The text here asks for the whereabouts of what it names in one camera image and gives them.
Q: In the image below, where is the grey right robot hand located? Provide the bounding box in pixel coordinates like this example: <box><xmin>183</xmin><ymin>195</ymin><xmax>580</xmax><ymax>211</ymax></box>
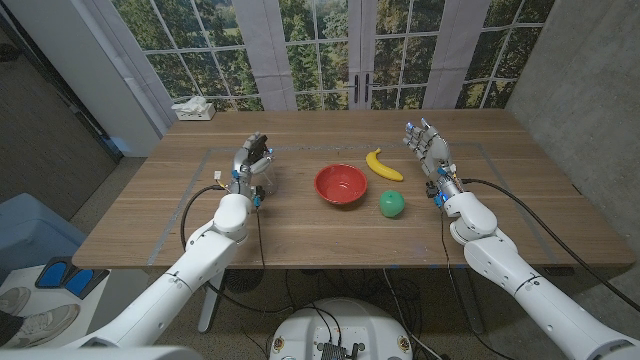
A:
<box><xmin>402</xmin><ymin>117</ymin><xmax>454</xmax><ymax>179</ymax></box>

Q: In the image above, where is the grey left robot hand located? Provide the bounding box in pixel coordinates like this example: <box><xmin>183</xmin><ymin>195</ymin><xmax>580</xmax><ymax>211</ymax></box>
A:
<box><xmin>231</xmin><ymin>131</ymin><xmax>276</xmax><ymax>189</ymax></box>

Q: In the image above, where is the clear plastic cup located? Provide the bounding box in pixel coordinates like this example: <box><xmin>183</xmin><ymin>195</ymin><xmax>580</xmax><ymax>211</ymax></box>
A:
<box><xmin>247</xmin><ymin>133</ymin><xmax>279</xmax><ymax>197</ymax></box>

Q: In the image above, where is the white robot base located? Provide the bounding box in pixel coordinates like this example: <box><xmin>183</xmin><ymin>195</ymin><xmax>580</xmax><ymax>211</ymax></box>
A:
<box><xmin>269</xmin><ymin>298</ymin><xmax>414</xmax><ymax>360</ymax></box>

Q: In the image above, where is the yellow banana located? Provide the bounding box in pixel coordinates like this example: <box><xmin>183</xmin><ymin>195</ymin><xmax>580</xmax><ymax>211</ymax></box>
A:
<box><xmin>365</xmin><ymin>147</ymin><xmax>405</xmax><ymax>183</ymax></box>

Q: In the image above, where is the red bowl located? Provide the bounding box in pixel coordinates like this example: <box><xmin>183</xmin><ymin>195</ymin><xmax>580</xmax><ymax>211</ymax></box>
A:
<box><xmin>313</xmin><ymin>163</ymin><xmax>369</xmax><ymax>206</ymax></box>

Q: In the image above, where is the green apple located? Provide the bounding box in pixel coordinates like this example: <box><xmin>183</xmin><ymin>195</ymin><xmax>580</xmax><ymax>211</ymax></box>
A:
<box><xmin>378</xmin><ymin>189</ymin><xmax>406</xmax><ymax>219</ymax></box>

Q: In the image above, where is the white tissue box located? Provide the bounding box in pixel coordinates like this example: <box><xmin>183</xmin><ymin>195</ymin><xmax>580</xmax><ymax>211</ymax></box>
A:
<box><xmin>171</xmin><ymin>96</ymin><xmax>217</xmax><ymax>122</ymax></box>

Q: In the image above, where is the black round floor device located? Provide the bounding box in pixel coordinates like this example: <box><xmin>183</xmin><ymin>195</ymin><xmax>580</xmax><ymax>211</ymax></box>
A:
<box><xmin>223</xmin><ymin>269</ymin><xmax>265</xmax><ymax>294</ymax></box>

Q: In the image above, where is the printed window backdrop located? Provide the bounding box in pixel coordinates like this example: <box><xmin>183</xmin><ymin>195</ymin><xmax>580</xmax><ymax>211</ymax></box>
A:
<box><xmin>82</xmin><ymin>0</ymin><xmax>557</xmax><ymax>132</ymax></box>

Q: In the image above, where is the white table leg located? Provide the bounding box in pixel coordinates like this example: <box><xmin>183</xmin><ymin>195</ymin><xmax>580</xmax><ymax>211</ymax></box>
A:
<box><xmin>197</xmin><ymin>272</ymin><xmax>226</xmax><ymax>334</ymax></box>

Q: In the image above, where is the grey table leg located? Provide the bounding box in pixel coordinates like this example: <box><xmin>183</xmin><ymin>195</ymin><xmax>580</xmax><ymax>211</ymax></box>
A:
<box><xmin>452</xmin><ymin>269</ymin><xmax>486</xmax><ymax>335</ymax></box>

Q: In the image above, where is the white floor platform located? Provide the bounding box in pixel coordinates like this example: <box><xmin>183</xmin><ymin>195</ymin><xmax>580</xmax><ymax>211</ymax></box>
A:
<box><xmin>0</xmin><ymin>263</ymin><xmax>151</xmax><ymax>349</ymax></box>

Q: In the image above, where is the blue foot pedal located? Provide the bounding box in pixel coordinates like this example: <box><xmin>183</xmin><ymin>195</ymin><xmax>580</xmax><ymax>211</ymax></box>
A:
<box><xmin>34</xmin><ymin>257</ymin><xmax>70</xmax><ymax>290</ymax></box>
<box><xmin>64</xmin><ymin>268</ymin><xmax>110</xmax><ymax>300</ymax></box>

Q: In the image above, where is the blue plastic bin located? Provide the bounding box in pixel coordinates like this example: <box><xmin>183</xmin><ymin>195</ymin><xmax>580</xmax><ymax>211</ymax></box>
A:
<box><xmin>0</xmin><ymin>192</ymin><xmax>89</xmax><ymax>284</ymax></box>

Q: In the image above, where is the grey white sneaker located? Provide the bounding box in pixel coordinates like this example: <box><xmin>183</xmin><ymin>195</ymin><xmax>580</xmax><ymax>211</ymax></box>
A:
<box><xmin>2</xmin><ymin>303</ymin><xmax>81</xmax><ymax>349</ymax></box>
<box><xmin>0</xmin><ymin>286</ymin><xmax>31</xmax><ymax>316</ymax></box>

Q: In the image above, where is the dark trouser leg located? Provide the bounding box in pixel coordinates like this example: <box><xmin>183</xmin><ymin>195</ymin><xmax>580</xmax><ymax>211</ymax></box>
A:
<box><xmin>0</xmin><ymin>310</ymin><xmax>26</xmax><ymax>346</ymax></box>

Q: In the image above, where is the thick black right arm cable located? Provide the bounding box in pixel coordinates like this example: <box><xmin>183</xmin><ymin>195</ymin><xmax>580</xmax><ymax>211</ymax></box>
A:
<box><xmin>459</xmin><ymin>177</ymin><xmax>640</xmax><ymax>313</ymax></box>

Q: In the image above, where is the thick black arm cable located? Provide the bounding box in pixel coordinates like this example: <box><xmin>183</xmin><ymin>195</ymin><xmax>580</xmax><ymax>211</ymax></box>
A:
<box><xmin>459</xmin><ymin>177</ymin><xmax>640</xmax><ymax>313</ymax></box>
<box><xmin>179</xmin><ymin>184</ymin><xmax>301</xmax><ymax>315</ymax></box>

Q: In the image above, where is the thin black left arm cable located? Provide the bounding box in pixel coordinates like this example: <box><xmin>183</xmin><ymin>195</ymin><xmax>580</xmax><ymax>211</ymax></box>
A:
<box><xmin>255</xmin><ymin>204</ymin><xmax>267</xmax><ymax>271</ymax></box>

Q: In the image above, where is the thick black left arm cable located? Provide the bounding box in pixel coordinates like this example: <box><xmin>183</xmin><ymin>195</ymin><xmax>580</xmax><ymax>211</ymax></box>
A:
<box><xmin>179</xmin><ymin>184</ymin><xmax>301</xmax><ymax>315</ymax></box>

